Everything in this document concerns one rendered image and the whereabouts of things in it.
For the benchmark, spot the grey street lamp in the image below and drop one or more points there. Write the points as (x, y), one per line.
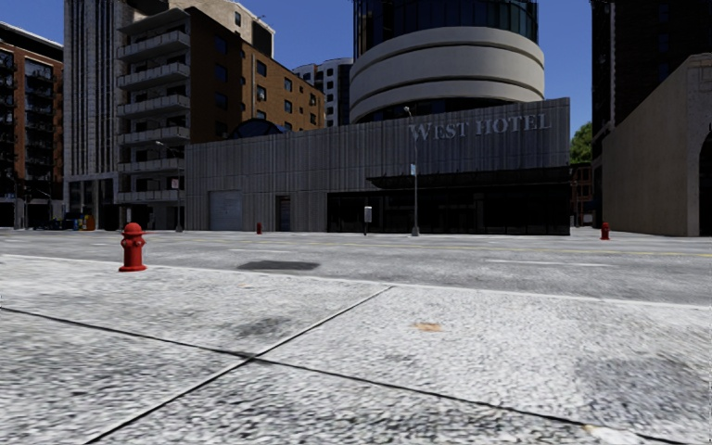
(415, 183)
(178, 194)

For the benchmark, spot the white concrete building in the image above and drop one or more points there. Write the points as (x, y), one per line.
(331, 89)

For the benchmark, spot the grey concrete hotel building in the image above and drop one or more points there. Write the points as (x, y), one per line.
(445, 83)

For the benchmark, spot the brown brick balcony building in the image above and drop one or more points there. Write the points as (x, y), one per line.
(183, 83)

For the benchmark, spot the tree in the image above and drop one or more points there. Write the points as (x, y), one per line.
(581, 144)

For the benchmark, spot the dark bin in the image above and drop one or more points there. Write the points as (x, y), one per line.
(90, 223)

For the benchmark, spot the grey glass tower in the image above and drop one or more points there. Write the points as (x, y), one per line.
(89, 94)

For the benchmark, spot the pale concrete arched building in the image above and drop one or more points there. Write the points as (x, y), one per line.
(656, 161)

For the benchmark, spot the dark building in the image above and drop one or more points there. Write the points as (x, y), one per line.
(634, 50)

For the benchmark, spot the red brick building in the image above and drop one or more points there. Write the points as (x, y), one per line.
(30, 111)

